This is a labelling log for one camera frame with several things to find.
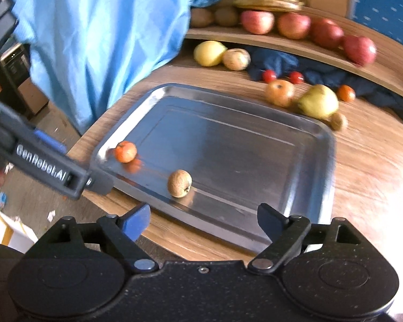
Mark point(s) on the wooden shelf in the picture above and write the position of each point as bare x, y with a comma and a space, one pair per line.
389, 70

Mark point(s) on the small orange tomato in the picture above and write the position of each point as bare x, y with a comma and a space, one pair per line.
126, 151
346, 93

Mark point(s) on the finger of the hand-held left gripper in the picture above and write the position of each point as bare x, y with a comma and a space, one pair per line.
101, 183

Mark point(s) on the yellow apple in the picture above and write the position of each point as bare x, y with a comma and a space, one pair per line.
236, 59

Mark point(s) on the blue striped sleeve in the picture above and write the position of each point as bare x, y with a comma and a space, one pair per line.
97, 40

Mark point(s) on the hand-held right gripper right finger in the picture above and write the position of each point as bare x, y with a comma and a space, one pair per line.
270, 220

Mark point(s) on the yellow green pear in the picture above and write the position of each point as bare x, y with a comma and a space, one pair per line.
317, 101

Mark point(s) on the white and yellow box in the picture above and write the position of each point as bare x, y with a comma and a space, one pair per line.
6, 228

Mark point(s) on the yellow lemon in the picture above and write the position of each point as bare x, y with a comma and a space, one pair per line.
208, 53

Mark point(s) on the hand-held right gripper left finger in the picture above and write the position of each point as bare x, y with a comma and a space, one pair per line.
139, 222

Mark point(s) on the dark navy cloth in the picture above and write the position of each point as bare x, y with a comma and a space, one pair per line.
278, 62

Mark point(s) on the small brown longan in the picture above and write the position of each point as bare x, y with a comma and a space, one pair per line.
338, 121
179, 183

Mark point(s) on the red apple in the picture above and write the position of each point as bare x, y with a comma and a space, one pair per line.
294, 26
359, 50
326, 33
257, 22

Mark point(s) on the blue dotted panel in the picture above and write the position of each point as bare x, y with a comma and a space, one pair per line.
386, 6

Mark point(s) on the metal tray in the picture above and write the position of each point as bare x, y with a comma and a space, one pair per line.
238, 147

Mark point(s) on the red cherry tomato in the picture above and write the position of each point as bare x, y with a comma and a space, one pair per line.
296, 77
269, 75

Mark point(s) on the small cardboard box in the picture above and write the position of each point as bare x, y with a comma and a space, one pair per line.
32, 95

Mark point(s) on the brown kiwi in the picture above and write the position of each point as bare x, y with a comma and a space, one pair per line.
201, 17
227, 15

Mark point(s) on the black appliance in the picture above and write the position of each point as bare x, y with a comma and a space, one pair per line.
11, 70

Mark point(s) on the orange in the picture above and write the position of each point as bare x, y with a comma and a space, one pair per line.
279, 92

